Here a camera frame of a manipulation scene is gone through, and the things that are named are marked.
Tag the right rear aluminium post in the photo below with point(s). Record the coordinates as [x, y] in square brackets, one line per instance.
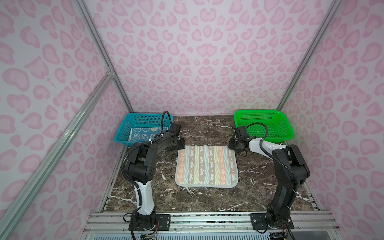
[327, 21]

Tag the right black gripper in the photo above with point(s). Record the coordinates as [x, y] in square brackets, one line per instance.
[230, 146]

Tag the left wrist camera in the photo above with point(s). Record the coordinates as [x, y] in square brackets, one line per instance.
[175, 129]

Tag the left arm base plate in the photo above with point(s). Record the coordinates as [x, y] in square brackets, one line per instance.
[160, 222]

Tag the blue patterned towel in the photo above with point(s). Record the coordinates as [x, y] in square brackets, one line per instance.
[144, 134]

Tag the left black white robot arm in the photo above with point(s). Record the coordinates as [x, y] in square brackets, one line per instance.
[139, 168]

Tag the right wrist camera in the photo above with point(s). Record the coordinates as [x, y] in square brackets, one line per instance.
[241, 133]

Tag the pale pink patterned towel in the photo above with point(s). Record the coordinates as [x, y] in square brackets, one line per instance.
[206, 167]

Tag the aluminium post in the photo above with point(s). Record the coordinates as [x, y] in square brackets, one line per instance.
[327, 21]
[91, 26]

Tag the aluminium front rail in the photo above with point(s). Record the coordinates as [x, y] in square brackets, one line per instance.
[309, 225]

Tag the left rear aluminium post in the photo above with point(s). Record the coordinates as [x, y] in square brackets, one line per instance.
[91, 26]

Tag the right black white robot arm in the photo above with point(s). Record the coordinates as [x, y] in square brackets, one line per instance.
[291, 171]

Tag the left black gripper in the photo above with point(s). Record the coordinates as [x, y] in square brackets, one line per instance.
[182, 144]

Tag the left diagonal aluminium strut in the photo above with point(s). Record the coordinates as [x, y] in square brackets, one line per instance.
[21, 204]

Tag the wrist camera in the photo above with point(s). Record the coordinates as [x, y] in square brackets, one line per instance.
[241, 133]
[175, 129]

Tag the green plastic basket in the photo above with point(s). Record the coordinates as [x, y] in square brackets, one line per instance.
[273, 125]

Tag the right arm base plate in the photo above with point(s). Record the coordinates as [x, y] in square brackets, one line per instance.
[259, 222]

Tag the teal plastic basket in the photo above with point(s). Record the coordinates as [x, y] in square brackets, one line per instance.
[134, 120]

